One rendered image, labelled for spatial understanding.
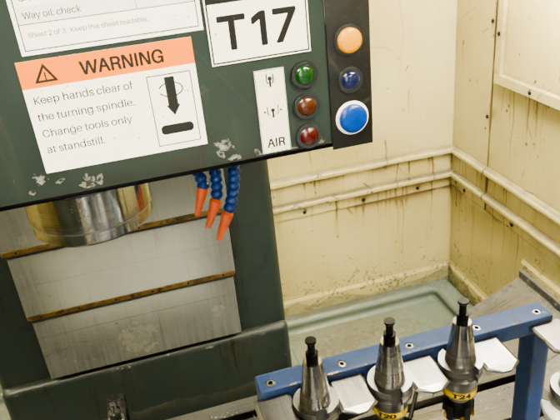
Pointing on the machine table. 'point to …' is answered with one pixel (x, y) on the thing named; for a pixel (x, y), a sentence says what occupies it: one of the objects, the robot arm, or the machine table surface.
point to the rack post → (529, 378)
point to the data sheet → (97, 22)
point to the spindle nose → (91, 217)
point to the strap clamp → (117, 407)
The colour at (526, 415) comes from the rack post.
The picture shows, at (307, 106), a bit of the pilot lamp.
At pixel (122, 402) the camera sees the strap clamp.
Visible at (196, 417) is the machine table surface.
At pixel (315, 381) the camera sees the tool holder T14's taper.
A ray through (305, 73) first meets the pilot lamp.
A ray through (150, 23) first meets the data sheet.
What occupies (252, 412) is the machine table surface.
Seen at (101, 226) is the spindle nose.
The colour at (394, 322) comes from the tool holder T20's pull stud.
